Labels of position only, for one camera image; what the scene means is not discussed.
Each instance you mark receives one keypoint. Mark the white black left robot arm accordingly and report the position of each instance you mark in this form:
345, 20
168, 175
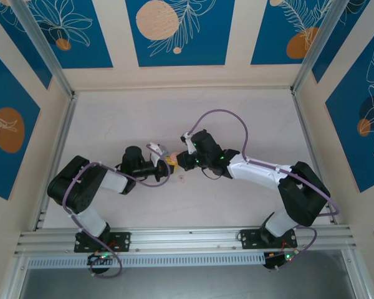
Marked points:
90, 219

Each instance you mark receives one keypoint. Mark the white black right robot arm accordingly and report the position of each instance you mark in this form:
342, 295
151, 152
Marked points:
255, 171

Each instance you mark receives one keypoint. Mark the small black controller board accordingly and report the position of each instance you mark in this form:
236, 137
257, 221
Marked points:
272, 263
96, 259

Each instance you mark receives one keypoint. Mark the aluminium base rail beam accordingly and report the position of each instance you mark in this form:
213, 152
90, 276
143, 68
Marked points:
190, 240

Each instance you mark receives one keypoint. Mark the aluminium side rail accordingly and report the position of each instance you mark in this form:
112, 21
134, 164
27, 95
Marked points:
54, 162
313, 155

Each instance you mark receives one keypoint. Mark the blue floral wall panel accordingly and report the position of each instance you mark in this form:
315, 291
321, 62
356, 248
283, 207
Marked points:
90, 46
346, 124
268, 37
205, 46
355, 28
18, 34
18, 99

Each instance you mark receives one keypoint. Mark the aluminium frame post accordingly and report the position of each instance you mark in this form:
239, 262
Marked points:
356, 277
43, 50
14, 280
322, 46

